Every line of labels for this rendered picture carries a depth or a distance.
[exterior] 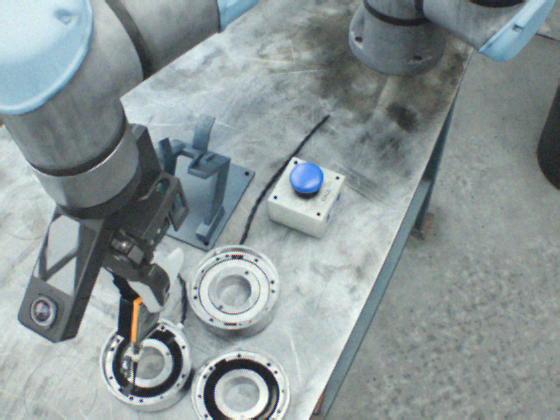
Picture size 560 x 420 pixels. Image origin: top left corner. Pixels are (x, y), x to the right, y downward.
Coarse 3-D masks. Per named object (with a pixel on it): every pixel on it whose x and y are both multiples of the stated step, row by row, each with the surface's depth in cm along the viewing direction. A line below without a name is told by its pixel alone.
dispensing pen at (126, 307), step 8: (128, 296) 59; (136, 296) 60; (120, 304) 59; (128, 304) 59; (120, 312) 60; (128, 312) 59; (120, 320) 60; (128, 320) 60; (120, 328) 61; (128, 328) 60; (128, 336) 61; (136, 352) 63; (136, 360) 64; (136, 368) 65
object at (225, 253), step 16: (208, 256) 74; (224, 256) 75; (240, 256) 75; (256, 256) 75; (192, 272) 73; (224, 272) 74; (240, 272) 74; (272, 272) 74; (192, 288) 73; (224, 288) 76; (256, 288) 73; (272, 288) 73; (192, 304) 71; (224, 304) 72; (272, 304) 70; (208, 320) 70; (256, 320) 69; (224, 336) 71; (240, 336) 71
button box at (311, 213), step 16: (288, 176) 79; (336, 176) 78; (288, 192) 77; (320, 192) 77; (336, 192) 77; (272, 208) 78; (288, 208) 76; (304, 208) 76; (320, 208) 76; (336, 208) 80; (288, 224) 80; (304, 224) 78; (320, 224) 76
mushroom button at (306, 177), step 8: (296, 168) 76; (304, 168) 75; (312, 168) 76; (296, 176) 75; (304, 176) 75; (312, 176) 75; (320, 176) 75; (296, 184) 75; (304, 184) 74; (312, 184) 74; (320, 184) 75; (304, 192) 75
